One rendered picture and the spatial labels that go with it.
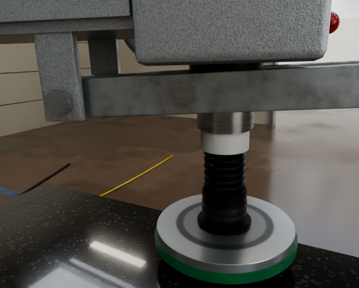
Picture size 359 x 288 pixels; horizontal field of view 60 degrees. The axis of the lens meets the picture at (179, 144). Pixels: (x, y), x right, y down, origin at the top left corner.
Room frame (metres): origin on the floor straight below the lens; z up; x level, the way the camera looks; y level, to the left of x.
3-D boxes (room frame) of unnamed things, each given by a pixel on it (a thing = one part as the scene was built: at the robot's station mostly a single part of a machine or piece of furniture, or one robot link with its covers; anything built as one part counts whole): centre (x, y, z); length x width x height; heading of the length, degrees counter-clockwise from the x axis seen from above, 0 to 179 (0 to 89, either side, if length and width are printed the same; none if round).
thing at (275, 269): (0.43, -0.07, 0.89); 0.22 x 0.22 x 0.04
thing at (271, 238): (0.43, -0.07, 0.90); 0.21 x 0.21 x 0.01
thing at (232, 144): (0.43, -0.07, 1.04); 0.07 x 0.07 x 0.04
